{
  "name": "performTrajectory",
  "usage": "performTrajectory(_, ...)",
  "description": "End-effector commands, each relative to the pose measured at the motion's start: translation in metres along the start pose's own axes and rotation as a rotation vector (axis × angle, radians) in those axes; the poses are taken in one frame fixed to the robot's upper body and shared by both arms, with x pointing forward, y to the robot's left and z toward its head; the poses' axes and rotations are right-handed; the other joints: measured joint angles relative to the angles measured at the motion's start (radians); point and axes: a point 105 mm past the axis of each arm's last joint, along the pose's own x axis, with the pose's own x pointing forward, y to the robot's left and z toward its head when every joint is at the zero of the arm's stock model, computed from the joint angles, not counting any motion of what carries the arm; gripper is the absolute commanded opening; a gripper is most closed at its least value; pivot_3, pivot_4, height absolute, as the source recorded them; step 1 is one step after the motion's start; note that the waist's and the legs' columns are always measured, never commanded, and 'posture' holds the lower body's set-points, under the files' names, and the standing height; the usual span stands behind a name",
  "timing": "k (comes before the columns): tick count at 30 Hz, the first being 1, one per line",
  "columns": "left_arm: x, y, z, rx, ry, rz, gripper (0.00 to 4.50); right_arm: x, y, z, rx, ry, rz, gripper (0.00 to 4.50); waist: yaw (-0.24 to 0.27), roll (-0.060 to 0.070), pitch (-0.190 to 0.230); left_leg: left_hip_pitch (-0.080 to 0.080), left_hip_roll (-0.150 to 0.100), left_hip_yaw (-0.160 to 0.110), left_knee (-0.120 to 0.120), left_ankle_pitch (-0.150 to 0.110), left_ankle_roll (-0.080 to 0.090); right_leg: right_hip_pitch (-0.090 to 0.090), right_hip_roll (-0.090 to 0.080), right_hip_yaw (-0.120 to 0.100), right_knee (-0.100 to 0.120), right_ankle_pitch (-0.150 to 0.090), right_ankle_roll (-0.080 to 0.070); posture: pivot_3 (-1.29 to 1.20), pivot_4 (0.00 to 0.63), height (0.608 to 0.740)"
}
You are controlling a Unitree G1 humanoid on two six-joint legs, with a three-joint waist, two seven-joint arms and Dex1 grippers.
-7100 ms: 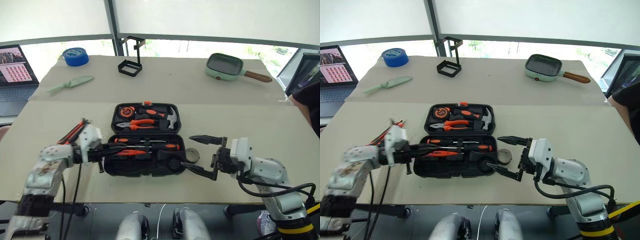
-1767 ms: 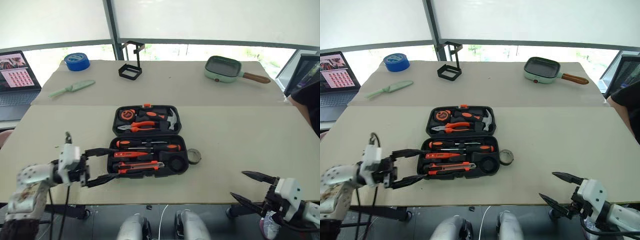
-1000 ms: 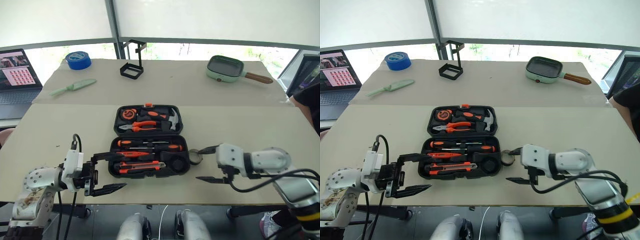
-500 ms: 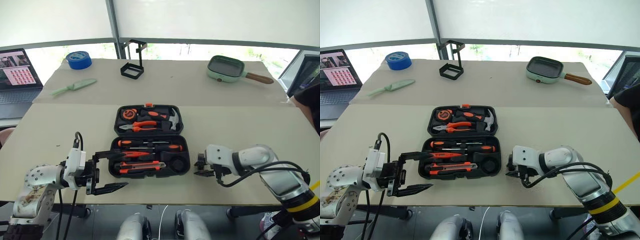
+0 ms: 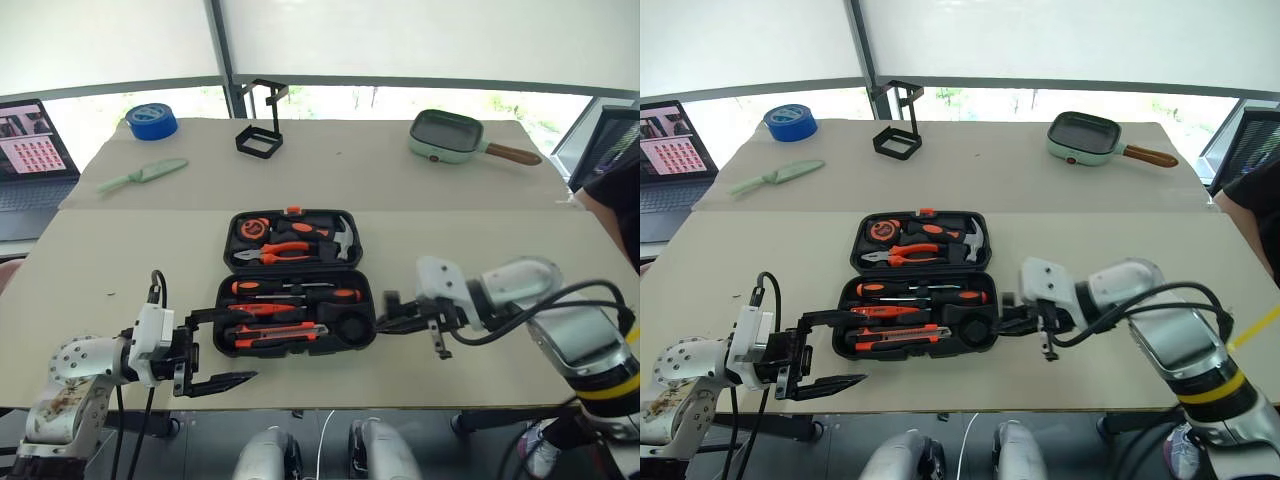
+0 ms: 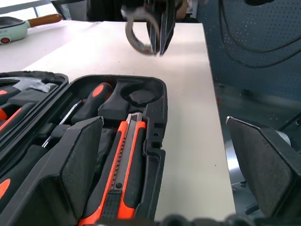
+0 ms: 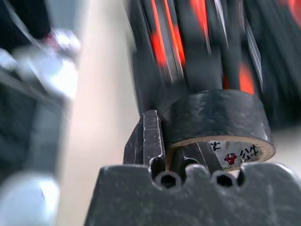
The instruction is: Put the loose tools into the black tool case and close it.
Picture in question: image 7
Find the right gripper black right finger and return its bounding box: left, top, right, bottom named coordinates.
left=172, top=142, right=223, bottom=174

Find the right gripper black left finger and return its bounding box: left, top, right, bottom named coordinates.
left=123, top=109, right=166, bottom=170

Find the black electrical tape roll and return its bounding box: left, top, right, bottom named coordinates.
left=161, top=89, right=276, bottom=171

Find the black tool case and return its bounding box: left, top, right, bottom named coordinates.
left=128, top=0, right=301, bottom=130

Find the silver left robot leg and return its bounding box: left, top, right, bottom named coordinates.
left=0, top=29, right=82, bottom=101

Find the silver robot leg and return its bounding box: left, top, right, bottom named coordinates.
left=0, top=29, right=82, bottom=101
left=0, top=173, right=61, bottom=226

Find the silver right robot leg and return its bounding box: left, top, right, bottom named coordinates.
left=0, top=173, right=61, bottom=226

